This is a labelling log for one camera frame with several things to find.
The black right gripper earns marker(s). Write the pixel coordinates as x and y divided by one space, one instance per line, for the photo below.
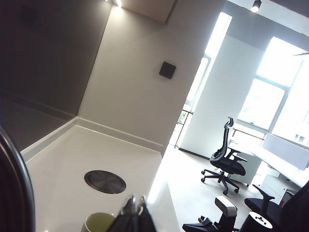
200 227

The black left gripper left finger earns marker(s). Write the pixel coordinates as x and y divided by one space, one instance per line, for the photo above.
128 217

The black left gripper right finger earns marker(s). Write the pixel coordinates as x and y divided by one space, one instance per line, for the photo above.
144 217

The pale green ceramic mug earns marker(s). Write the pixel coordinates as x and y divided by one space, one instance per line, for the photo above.
96 223

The round steel counter cover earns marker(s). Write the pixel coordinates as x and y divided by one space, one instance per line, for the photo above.
105 181

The black headrest office chair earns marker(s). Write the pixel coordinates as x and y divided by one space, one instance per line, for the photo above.
227 165

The black armrest office chair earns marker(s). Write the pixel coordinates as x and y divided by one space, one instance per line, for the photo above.
263 203

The black metal railing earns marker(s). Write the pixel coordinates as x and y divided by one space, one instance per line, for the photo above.
179 130

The white office desk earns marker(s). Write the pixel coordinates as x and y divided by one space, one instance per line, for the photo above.
272 159

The white desk partition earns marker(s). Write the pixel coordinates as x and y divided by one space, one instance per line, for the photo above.
285 152

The large office window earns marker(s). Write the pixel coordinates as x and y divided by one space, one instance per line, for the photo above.
265 104

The tall narrow window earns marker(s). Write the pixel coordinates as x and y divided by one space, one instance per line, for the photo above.
205 72

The black ceiling spotlight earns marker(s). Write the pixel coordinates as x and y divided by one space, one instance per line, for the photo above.
256 5

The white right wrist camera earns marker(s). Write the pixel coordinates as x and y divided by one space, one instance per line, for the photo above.
225 205

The white drawer pedestal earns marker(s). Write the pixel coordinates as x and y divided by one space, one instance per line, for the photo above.
272 183

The black square wall switch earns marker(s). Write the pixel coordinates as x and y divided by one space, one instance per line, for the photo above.
167 70

